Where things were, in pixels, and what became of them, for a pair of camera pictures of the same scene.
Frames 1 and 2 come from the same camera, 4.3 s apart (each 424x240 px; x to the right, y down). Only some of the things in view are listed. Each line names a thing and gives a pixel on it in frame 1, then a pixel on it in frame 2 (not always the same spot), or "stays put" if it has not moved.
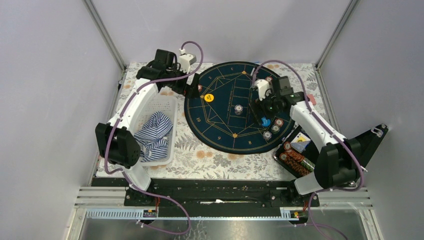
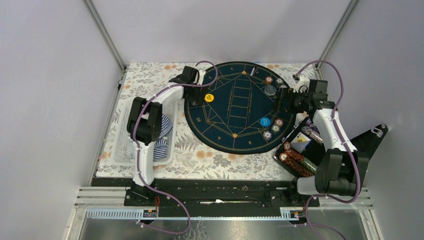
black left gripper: x=189 y=90 to x=197 y=98
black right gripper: x=257 y=105 to x=288 y=94
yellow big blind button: x=209 y=97 stays put
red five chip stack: x=279 y=122 stays put
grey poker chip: x=275 y=128 stays put
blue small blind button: x=266 y=122 stays put
